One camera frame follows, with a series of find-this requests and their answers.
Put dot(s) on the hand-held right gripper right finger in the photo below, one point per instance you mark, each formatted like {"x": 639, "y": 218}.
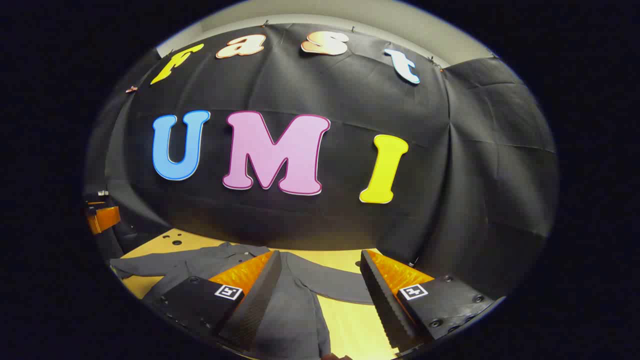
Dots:
{"x": 382, "y": 300}

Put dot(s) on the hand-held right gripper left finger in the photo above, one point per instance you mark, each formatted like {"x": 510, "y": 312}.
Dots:
{"x": 260, "y": 300}

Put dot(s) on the copper red clip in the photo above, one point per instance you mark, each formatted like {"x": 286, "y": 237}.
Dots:
{"x": 131, "y": 89}

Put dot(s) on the grey button shirt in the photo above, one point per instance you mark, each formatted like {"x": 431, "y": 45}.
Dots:
{"x": 295, "y": 310}

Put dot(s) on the black backdrop cloth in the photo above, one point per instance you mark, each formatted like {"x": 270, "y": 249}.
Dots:
{"x": 350, "y": 90}

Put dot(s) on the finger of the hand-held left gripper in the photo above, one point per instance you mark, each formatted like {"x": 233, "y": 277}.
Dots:
{"x": 105, "y": 220}

